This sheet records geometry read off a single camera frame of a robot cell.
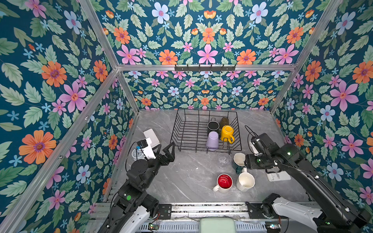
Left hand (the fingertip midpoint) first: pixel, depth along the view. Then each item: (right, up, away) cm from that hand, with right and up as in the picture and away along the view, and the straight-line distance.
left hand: (170, 142), depth 64 cm
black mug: (+23, +7, +32) cm, 40 cm away
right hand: (+38, -10, +7) cm, 40 cm away
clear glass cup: (+29, -14, +24) cm, 40 cm away
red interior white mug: (+28, -25, +18) cm, 42 cm away
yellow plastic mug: (+32, +2, +29) cm, 43 cm away
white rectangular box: (-22, +1, +38) cm, 43 cm away
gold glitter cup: (+32, +10, +39) cm, 51 cm away
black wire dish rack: (+17, +3, +41) cm, 44 cm away
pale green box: (+22, -40, +4) cm, 45 cm away
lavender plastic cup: (+22, -3, +25) cm, 33 cm away
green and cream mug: (+36, -14, +17) cm, 42 cm away
